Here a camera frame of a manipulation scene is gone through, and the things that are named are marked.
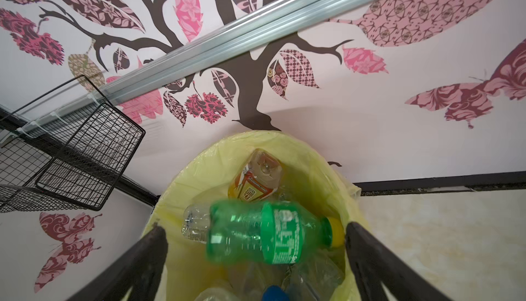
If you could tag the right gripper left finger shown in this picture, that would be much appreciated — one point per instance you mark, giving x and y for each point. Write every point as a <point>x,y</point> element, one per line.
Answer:
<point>136,275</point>

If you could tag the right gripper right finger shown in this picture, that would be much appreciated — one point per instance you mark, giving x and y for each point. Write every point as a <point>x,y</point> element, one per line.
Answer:
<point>377,269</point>

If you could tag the clear bottle purple cap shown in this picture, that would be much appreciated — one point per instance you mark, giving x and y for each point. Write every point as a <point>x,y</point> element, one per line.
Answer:
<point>196,222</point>

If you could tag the blue label bottle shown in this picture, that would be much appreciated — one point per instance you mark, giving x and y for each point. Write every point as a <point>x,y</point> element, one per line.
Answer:
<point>274,293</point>

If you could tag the yellow plastic bin liner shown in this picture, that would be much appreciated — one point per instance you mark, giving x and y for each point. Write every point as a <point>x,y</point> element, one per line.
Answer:
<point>309,177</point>

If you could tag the aluminium rail back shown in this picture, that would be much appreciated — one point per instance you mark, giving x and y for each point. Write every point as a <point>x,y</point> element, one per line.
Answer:
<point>273,21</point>

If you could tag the black wire mesh basket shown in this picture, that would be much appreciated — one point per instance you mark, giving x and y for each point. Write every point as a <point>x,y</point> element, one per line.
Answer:
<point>64,161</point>

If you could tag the red yellow label bottle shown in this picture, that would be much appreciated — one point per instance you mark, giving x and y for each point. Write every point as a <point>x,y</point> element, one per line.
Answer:
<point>258,179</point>

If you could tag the green bottle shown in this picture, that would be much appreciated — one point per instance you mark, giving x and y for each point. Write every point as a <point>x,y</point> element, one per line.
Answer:
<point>271,232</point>

